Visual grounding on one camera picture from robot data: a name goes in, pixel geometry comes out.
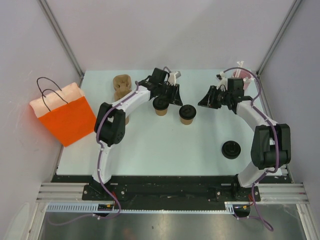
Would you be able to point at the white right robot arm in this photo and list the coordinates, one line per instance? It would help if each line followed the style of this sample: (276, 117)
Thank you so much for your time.
(271, 144)

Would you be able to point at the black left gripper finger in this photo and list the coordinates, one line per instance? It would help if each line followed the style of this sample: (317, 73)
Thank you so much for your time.
(173, 101)
(176, 97)

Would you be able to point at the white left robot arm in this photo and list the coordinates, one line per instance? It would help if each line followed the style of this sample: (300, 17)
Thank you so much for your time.
(110, 125)

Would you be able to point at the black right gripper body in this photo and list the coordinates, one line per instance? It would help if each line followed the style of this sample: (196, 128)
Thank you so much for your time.
(220, 92)

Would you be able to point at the brown paper cup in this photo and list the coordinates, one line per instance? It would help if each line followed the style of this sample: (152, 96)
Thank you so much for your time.
(186, 121)
(161, 112)

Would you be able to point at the stack of black lids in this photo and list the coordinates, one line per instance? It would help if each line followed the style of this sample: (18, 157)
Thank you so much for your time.
(231, 149)

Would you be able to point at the white cable duct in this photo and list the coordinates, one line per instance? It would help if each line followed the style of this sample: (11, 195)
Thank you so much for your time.
(149, 208)

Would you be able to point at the black cup lid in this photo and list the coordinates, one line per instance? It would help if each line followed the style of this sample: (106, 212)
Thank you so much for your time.
(187, 112)
(160, 103)

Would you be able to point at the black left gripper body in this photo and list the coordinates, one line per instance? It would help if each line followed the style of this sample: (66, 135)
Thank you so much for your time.
(166, 91)

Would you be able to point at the pink cylindrical holder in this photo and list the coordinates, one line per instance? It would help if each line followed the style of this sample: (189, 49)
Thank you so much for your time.
(246, 76)

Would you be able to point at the brown pulp cup carrier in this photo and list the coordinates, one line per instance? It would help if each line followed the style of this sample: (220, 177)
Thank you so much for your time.
(122, 85)

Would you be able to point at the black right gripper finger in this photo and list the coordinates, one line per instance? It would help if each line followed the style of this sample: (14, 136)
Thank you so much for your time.
(208, 99)
(223, 101)

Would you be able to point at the orange paper bag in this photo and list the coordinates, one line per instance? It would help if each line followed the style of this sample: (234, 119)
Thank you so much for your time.
(65, 112)

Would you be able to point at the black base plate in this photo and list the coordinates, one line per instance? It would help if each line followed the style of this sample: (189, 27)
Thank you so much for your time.
(125, 188)

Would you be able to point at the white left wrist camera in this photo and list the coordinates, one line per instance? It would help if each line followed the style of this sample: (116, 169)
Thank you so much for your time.
(173, 76)

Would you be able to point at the stack of brown paper cups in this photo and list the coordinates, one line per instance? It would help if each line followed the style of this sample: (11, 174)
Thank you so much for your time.
(127, 119)

